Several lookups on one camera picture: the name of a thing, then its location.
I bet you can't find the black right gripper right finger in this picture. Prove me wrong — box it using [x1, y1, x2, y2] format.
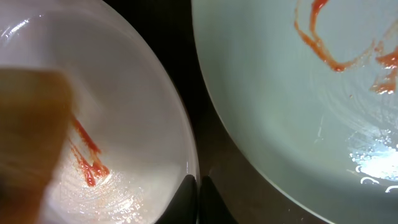
[199, 176, 238, 224]

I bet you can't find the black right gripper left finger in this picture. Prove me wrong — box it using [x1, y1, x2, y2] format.
[155, 174, 197, 224]

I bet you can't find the pink plate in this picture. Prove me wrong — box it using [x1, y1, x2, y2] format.
[1, 1, 198, 223]

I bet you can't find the pale green plate with ketchup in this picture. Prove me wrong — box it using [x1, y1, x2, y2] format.
[192, 0, 397, 223]

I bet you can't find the orange green scrub sponge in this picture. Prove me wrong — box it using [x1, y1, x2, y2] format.
[1, 68, 74, 223]

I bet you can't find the brown serving tray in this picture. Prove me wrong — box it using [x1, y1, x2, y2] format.
[109, 0, 320, 223]

